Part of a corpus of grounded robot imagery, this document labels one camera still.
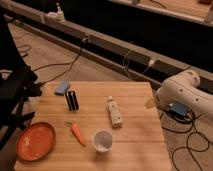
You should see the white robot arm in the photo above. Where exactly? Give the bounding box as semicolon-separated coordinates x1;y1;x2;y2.
155;70;213;120

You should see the white plastic bottle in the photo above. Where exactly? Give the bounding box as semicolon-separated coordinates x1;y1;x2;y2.
107;96;122;128

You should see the blue sponge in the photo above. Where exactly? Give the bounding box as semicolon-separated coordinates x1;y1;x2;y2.
55;81;70;96

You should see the orange toy carrot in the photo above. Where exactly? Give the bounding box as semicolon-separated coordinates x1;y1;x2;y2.
67;122;86;147

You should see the clear plastic cup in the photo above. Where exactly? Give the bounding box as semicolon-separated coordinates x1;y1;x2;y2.
92;130;113;153

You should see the blue box on floor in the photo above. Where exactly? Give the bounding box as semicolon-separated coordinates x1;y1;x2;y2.
169;102;188;117

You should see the black chair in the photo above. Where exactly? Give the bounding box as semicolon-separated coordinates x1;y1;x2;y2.
0;13;42;150

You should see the orange plate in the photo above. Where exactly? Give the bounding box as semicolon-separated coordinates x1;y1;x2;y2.
16;122;56;161

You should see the white cable on rail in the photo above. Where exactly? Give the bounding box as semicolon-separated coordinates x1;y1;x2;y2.
121;49;156;81

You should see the white object on rail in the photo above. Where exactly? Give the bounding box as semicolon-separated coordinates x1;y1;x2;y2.
45;3;65;22

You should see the black floor cable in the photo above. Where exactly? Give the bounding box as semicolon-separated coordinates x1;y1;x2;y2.
159;108;213;171

